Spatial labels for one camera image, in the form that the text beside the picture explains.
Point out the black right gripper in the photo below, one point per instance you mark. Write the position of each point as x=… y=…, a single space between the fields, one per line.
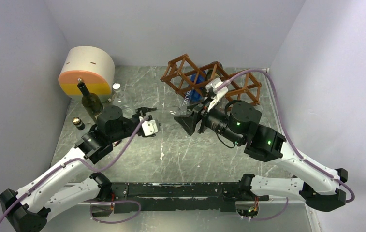
x=189 y=123

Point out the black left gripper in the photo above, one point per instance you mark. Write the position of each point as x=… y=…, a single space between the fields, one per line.
x=142 y=111

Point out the clear glass bottle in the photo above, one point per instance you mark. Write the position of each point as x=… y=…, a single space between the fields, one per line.
x=174 y=110

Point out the dark bottle cream label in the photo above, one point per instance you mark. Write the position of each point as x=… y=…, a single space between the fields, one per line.
x=90 y=101

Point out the green wine bottle brown label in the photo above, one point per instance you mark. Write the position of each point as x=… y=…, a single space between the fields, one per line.
x=210 y=73

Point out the small dark bottle gold cap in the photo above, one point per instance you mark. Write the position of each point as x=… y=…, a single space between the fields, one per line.
x=78 y=123

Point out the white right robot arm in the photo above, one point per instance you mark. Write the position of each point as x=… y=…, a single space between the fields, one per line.
x=316 y=185

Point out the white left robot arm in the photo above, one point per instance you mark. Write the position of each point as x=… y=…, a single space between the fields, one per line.
x=74 y=179

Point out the clear bottle silver cap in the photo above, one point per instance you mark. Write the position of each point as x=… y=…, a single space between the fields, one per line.
x=117 y=96

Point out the brown wooden wine rack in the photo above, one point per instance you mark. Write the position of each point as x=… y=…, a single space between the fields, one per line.
x=184 y=76

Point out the beige orange yellow cylinder box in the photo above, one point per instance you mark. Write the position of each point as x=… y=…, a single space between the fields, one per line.
x=90 y=65

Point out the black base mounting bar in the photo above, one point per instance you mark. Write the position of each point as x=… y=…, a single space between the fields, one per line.
x=221 y=196

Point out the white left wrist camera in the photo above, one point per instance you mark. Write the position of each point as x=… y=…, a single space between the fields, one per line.
x=150 y=128

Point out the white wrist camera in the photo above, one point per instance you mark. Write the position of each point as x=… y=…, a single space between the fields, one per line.
x=150 y=128
x=219 y=90

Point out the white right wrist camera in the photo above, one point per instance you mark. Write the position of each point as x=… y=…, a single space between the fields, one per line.
x=219 y=90

